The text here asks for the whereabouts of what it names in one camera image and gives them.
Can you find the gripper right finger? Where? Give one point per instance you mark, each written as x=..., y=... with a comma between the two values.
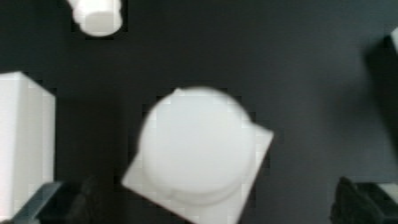
x=365, y=203

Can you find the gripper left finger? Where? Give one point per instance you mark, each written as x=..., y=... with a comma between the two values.
x=63, y=204

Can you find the white table leg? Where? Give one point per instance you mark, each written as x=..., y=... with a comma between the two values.
x=97, y=15
x=200, y=154

